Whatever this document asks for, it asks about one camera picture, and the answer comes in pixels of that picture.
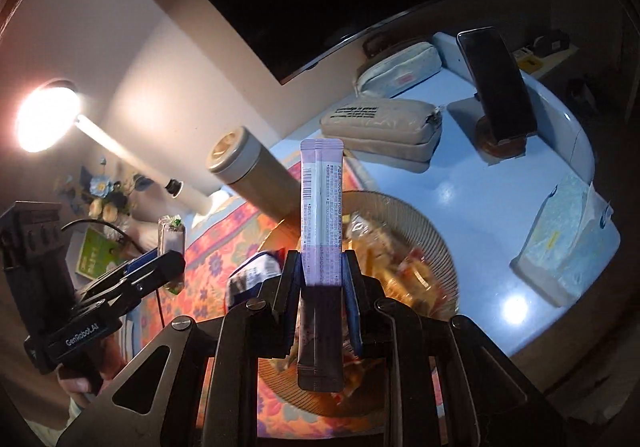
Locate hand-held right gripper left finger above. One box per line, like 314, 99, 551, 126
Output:
55, 249, 306, 447

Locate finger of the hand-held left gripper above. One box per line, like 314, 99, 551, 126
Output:
80, 248, 161, 300
75, 251, 187, 323

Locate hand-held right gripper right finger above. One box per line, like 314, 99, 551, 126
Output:
342, 249, 566, 447

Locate small clear snack packet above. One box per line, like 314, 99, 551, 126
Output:
157, 214, 187, 295

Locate blue white chip bag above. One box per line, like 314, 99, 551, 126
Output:
227, 251, 285, 310

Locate pale purple stick sachet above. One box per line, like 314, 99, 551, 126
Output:
296, 138, 346, 393

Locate ribbed glass bowl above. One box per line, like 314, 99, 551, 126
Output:
255, 189, 458, 423

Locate person's left hand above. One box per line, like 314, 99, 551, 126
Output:
57, 337, 128, 398

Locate green book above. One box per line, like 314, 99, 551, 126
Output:
75, 226, 126, 278

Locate floral tablecloth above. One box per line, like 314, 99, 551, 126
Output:
125, 152, 451, 438

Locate blue artificial flowers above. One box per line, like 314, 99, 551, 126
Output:
55, 159, 153, 220

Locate beige thermos bottle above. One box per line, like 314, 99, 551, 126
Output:
207, 126, 306, 228

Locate white desk lamp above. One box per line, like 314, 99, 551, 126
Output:
15, 79, 231, 215

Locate beige pencil case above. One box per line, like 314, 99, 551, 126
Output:
320, 98, 443, 172

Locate phone stand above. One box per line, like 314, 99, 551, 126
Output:
447, 94, 531, 162

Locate tissue packet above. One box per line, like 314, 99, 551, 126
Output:
510, 172, 616, 309

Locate pale blue pencil case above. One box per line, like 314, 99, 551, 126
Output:
354, 41, 443, 100

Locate black phone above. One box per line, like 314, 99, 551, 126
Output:
456, 27, 538, 144

